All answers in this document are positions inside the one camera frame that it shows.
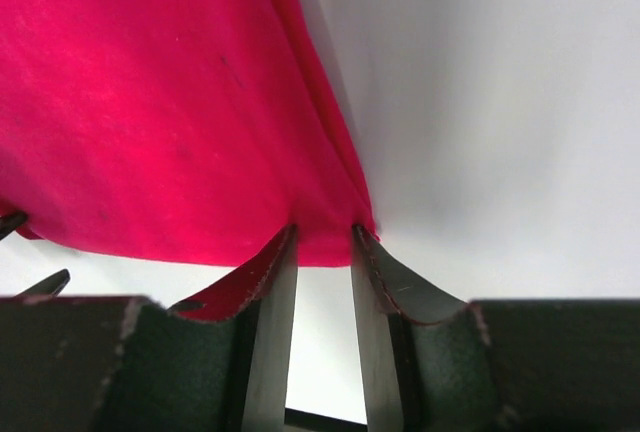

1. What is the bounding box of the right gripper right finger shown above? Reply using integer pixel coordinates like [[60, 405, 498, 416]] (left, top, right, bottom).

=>
[[351, 226, 639, 431]]

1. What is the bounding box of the pink t shirt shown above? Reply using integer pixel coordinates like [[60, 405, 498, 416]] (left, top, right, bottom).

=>
[[1, 0, 375, 267]]

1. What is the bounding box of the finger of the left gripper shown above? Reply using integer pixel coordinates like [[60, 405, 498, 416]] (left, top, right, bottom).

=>
[[0, 211, 28, 240], [18, 269, 70, 297]]

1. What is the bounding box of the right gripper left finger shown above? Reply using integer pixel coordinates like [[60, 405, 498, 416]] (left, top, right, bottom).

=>
[[1, 225, 297, 431]]

